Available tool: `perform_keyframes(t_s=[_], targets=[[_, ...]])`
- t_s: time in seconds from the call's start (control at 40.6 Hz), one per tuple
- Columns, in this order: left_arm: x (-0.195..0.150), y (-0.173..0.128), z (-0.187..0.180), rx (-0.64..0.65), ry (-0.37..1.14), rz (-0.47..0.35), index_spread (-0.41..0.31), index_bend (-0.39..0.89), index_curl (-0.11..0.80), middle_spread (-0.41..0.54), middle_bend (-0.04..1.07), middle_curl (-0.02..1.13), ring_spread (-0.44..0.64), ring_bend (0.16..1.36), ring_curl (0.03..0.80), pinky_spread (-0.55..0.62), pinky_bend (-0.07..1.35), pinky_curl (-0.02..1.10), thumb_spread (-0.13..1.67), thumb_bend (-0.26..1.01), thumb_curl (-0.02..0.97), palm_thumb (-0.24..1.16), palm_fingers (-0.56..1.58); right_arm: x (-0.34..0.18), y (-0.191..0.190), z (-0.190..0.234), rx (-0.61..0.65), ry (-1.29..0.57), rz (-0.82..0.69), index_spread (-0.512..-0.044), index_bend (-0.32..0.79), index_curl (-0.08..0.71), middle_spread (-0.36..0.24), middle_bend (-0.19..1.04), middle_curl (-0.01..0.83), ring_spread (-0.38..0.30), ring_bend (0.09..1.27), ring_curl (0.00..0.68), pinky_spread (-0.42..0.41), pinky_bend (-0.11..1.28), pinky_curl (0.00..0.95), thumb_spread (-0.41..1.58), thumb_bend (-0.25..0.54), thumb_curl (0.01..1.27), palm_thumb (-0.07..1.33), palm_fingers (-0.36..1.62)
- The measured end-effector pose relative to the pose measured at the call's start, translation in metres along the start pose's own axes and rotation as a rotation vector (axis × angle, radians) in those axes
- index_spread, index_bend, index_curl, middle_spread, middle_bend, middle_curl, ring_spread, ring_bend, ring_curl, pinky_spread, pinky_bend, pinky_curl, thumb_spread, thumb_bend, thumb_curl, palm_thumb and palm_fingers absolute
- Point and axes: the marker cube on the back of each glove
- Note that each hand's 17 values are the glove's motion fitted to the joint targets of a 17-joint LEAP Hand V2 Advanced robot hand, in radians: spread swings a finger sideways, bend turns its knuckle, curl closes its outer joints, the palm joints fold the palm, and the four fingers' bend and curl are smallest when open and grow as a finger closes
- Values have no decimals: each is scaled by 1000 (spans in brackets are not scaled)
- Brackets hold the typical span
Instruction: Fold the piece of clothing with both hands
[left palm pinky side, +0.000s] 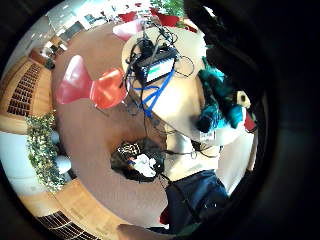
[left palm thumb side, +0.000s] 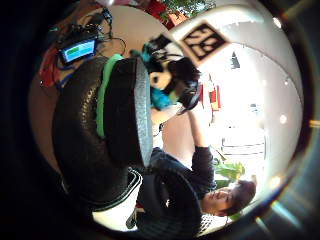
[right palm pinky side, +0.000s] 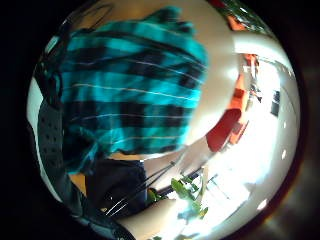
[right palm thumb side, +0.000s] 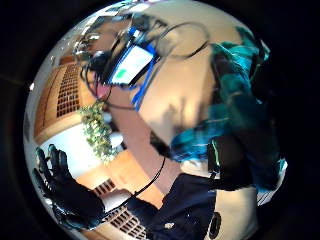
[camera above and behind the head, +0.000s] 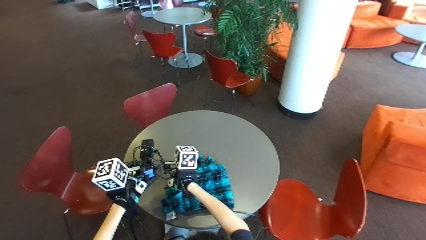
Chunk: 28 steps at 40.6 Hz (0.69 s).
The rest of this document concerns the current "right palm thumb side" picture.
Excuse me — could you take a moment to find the thin black cable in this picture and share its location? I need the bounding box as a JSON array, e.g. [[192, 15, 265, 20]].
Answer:
[[130, 156, 167, 198]]

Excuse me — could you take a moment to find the blue-framed white screen device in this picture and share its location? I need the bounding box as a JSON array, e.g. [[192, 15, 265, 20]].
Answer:
[[107, 25, 160, 113]]

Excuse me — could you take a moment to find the white plant pot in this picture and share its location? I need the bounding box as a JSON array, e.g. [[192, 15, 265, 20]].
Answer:
[[107, 131, 125, 150]]

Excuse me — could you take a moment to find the person's dark blue top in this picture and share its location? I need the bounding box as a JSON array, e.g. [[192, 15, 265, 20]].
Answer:
[[125, 172, 224, 240]]

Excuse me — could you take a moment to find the black looped cable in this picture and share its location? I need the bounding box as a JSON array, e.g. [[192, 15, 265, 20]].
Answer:
[[146, 21, 212, 60]]

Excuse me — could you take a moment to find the wooden grille wall panel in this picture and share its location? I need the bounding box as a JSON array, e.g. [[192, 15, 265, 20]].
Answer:
[[33, 60, 98, 145]]

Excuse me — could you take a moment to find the green leafy plant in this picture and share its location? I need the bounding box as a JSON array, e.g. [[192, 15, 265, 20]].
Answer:
[[78, 100, 120, 163]]

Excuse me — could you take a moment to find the wooden slatted cabinet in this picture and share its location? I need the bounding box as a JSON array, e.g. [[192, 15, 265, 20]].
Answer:
[[75, 149, 166, 240]]

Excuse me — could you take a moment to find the teal cloth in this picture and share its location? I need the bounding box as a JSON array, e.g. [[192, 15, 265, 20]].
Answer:
[[169, 27, 288, 205]]

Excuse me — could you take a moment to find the black cable tangle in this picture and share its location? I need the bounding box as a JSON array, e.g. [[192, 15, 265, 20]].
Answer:
[[73, 31, 114, 99]]

